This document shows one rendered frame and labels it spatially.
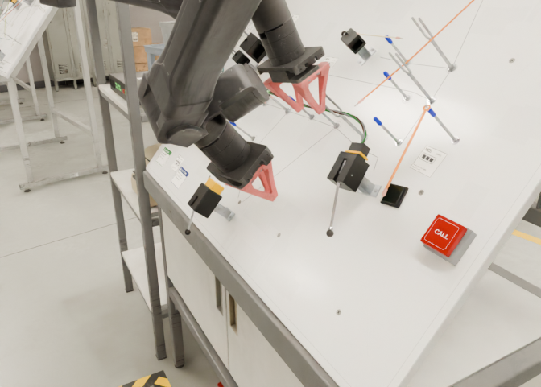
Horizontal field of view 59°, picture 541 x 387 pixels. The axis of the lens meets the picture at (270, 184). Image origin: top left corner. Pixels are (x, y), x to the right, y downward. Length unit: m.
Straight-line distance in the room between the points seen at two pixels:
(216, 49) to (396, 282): 0.48
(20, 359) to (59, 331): 0.20
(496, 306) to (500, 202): 0.44
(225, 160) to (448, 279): 0.37
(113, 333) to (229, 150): 1.77
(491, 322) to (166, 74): 0.85
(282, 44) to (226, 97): 0.17
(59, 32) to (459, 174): 7.41
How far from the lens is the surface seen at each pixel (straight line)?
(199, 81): 0.52
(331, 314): 0.84
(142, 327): 2.35
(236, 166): 0.67
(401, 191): 0.84
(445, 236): 0.74
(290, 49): 0.74
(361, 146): 0.85
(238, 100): 0.62
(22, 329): 2.53
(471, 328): 1.09
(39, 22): 3.89
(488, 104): 0.88
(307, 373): 0.86
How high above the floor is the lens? 1.44
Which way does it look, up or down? 22 degrees down
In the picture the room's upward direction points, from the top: straight up
